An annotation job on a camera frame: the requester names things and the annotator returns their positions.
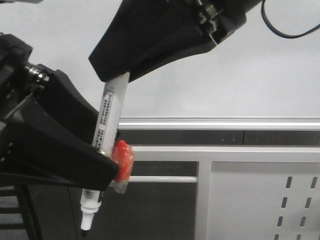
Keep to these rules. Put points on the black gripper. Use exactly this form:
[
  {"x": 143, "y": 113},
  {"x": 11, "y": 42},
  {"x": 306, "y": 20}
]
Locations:
[
  {"x": 57, "y": 94},
  {"x": 145, "y": 35}
]

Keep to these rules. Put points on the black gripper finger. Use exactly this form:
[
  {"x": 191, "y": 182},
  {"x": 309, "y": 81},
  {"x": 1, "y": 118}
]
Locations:
[{"x": 36, "y": 150}]

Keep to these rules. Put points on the white whiteboard marker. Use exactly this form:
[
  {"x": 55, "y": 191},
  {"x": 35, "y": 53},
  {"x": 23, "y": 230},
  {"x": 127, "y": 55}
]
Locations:
[{"x": 104, "y": 139}]

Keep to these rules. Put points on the red magnet taped to marker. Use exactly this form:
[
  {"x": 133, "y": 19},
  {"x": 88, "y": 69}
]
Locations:
[{"x": 123, "y": 155}]

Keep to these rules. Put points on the white metal whiteboard stand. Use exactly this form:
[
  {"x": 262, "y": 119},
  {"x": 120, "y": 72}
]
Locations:
[{"x": 247, "y": 192}]

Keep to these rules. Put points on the dark slatted chair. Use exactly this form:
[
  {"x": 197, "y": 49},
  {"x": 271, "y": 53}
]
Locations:
[{"x": 18, "y": 220}]

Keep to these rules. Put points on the white whiteboard with aluminium frame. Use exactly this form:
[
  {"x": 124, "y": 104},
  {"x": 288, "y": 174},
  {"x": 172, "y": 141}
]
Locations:
[{"x": 253, "y": 80}]

